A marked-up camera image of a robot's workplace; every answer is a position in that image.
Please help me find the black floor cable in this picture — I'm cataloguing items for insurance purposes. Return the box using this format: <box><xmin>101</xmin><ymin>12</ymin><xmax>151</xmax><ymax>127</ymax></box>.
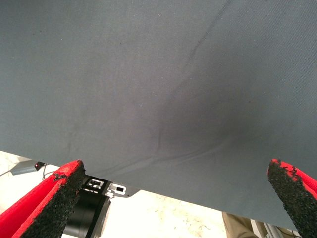
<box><xmin>42</xmin><ymin>164</ymin><xmax>54</xmax><ymax>179</ymax></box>

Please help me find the grey box with red light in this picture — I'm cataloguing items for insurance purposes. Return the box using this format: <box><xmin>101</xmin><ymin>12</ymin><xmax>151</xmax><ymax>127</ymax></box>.
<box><xmin>11</xmin><ymin>160</ymin><xmax>46</xmax><ymax>176</ymax></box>

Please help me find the grey aluminium frame post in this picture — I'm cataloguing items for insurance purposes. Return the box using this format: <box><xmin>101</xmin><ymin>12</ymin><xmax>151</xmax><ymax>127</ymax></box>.
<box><xmin>250</xmin><ymin>219</ymin><xmax>301</xmax><ymax>238</ymax></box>

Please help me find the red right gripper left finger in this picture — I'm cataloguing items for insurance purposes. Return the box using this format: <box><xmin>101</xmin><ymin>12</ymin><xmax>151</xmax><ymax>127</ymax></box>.
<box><xmin>0</xmin><ymin>159</ymin><xmax>87</xmax><ymax>238</ymax></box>

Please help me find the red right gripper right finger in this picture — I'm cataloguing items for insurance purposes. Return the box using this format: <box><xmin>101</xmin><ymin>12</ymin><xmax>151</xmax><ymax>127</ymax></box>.
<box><xmin>267</xmin><ymin>158</ymin><xmax>317</xmax><ymax>238</ymax></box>

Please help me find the khaki trouser leg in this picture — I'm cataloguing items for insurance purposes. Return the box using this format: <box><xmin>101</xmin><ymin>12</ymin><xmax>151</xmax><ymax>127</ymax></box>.
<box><xmin>221</xmin><ymin>212</ymin><xmax>254</xmax><ymax>238</ymax></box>

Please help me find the dark grey table cloth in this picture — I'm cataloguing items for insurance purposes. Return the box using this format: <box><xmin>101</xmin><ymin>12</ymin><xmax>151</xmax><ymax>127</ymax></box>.
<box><xmin>0</xmin><ymin>0</ymin><xmax>317</xmax><ymax>230</ymax></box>

